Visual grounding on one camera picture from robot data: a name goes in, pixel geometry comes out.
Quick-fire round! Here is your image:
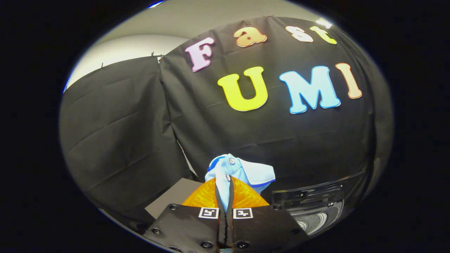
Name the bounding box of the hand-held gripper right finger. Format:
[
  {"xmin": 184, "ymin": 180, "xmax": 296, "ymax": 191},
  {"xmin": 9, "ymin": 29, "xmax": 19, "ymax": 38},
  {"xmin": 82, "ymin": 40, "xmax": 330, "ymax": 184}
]
[{"xmin": 225, "ymin": 177, "xmax": 310, "ymax": 253}]

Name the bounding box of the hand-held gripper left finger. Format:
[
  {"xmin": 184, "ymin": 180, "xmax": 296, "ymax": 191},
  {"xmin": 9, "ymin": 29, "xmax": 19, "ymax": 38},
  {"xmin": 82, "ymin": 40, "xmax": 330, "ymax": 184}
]
[{"xmin": 142, "ymin": 177, "xmax": 225, "ymax": 253}]

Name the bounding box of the light blue polo shirt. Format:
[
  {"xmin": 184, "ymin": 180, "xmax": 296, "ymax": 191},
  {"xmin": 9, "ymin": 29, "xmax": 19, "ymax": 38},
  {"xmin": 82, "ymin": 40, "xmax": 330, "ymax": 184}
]
[{"xmin": 205, "ymin": 154, "xmax": 276, "ymax": 225}]

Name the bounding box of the grey cabinet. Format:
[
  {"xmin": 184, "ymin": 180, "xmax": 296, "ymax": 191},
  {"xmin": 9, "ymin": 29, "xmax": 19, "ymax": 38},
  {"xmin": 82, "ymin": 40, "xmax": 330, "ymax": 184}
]
[{"xmin": 145, "ymin": 177, "xmax": 204, "ymax": 219}]

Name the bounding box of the black backdrop cloth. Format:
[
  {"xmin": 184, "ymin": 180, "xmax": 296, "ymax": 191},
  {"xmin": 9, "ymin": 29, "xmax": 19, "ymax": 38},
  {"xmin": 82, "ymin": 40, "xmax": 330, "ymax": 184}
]
[{"xmin": 59, "ymin": 16, "xmax": 394, "ymax": 233}]

